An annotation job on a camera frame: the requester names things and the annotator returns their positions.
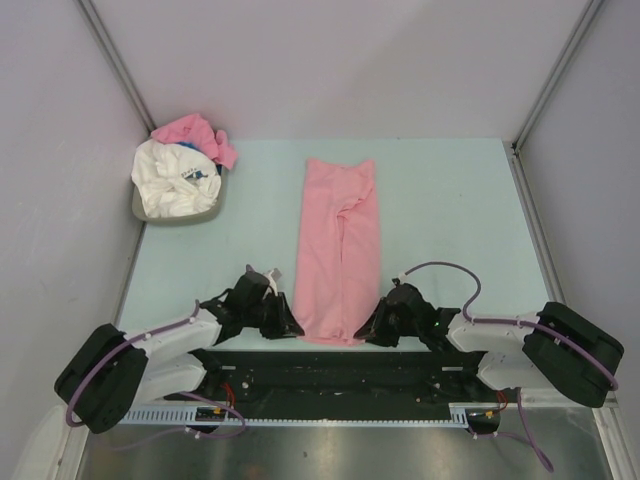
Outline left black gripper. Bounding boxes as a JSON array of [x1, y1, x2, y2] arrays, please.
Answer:
[[243, 292, 303, 340]]

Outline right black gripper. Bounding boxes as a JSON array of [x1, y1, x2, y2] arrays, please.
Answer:
[[354, 299, 421, 348]]

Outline pink t shirt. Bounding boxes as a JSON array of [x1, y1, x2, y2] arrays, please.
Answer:
[[151, 113, 238, 170], [293, 159, 381, 346]]

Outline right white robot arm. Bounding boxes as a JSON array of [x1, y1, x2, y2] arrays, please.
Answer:
[[354, 283, 624, 408]]

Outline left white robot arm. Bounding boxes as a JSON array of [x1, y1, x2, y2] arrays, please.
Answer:
[[54, 271, 304, 434]]

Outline grey laundry basket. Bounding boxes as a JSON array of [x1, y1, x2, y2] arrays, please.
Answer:
[[131, 167, 229, 227]]

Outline white t shirt in basket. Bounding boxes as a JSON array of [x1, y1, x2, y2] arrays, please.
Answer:
[[131, 139, 221, 218]]

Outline blue garment in basket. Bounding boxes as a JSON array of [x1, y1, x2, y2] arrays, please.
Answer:
[[176, 141, 201, 152]]

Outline pink t shirt in basket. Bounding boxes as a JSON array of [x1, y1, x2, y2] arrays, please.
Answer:
[[151, 113, 238, 170]]

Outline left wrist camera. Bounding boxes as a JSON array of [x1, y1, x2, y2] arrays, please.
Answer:
[[261, 268, 282, 296]]

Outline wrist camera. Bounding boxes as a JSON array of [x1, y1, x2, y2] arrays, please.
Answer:
[[392, 272, 407, 286], [261, 268, 282, 296]]

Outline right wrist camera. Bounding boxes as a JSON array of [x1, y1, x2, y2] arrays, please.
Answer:
[[392, 272, 407, 286]]

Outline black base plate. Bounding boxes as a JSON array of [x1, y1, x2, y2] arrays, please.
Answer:
[[193, 349, 515, 402]]

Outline slotted grey cable duct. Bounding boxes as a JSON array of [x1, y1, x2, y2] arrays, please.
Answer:
[[120, 402, 498, 428]]

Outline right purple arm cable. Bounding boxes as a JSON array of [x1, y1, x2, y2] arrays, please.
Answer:
[[402, 261, 620, 391]]

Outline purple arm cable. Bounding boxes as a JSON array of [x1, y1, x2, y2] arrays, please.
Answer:
[[402, 261, 620, 391], [65, 299, 201, 427]]

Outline aluminium rail frame right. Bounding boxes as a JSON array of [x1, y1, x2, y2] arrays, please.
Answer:
[[504, 140, 614, 405]]

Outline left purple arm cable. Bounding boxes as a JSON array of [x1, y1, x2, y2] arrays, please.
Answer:
[[65, 299, 201, 427]]

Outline left corner aluminium post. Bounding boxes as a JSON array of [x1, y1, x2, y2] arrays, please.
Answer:
[[73, 0, 156, 133]]

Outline corner aluminium post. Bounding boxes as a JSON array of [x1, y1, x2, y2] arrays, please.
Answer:
[[510, 0, 608, 155], [73, 0, 156, 133]]

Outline right corner aluminium post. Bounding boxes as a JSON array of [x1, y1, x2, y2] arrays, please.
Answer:
[[510, 0, 608, 155]]

